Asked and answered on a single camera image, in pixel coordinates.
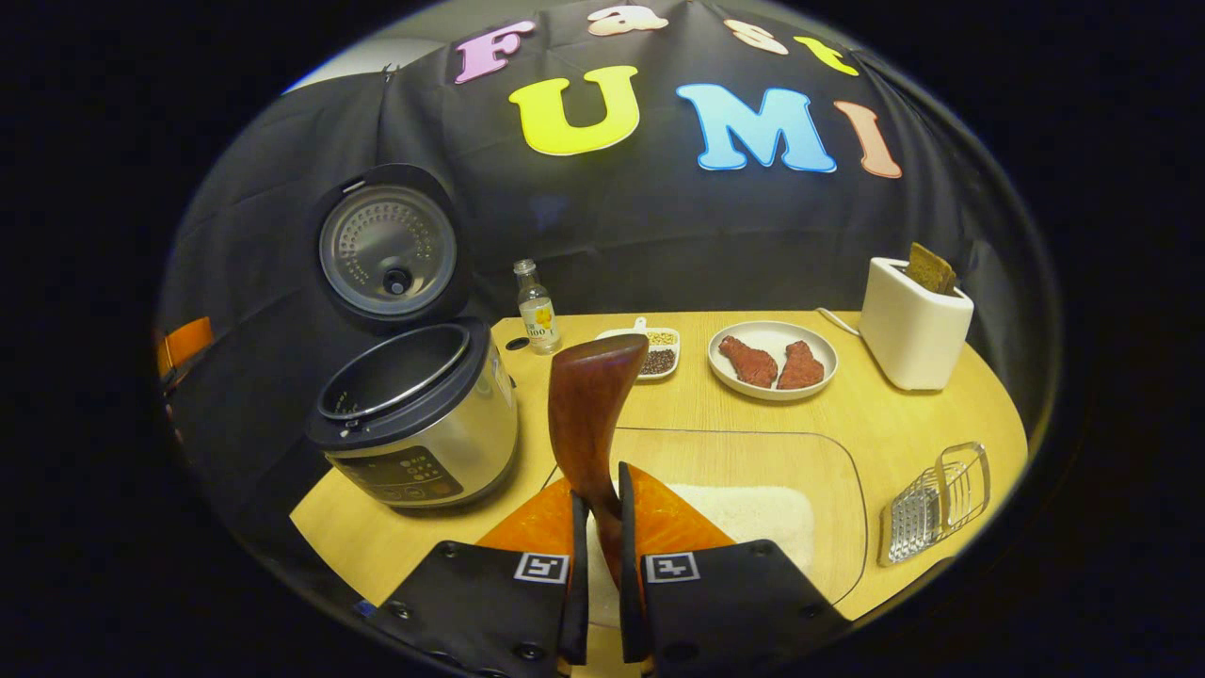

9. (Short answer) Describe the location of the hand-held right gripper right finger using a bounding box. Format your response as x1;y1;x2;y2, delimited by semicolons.
617;461;853;678

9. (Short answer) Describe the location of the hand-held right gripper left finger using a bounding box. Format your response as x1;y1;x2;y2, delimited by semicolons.
362;476;589;678

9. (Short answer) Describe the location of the brown wooden spoon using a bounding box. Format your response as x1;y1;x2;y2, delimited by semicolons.
549;333;651;589

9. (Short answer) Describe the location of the grey silver rice cooker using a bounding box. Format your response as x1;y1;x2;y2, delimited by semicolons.
306;164;521;509

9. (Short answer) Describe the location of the wire metal chopstick holder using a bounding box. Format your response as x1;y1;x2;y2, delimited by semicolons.
877;442;991;568

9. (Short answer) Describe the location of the clear glass tray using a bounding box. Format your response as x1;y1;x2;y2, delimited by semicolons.
546;427;869;627

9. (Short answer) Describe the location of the white divided bean dish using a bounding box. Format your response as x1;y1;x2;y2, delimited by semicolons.
595;317;681;381

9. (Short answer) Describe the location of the red meat piece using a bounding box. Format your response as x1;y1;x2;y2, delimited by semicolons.
718;335;779;389
777;340;826;391

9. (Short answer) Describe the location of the small clear glass bottle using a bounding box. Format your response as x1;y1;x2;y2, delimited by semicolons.
513;259;562;355

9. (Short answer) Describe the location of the white round plate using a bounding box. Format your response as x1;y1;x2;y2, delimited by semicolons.
707;320;839;402

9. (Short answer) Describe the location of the black backdrop cloth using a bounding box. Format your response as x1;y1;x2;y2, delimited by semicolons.
155;0;1055;566

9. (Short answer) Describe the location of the white toaster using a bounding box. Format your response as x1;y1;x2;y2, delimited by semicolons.
859;257;974;392

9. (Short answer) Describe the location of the brown toast slice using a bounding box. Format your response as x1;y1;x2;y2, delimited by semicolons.
907;242;958;296

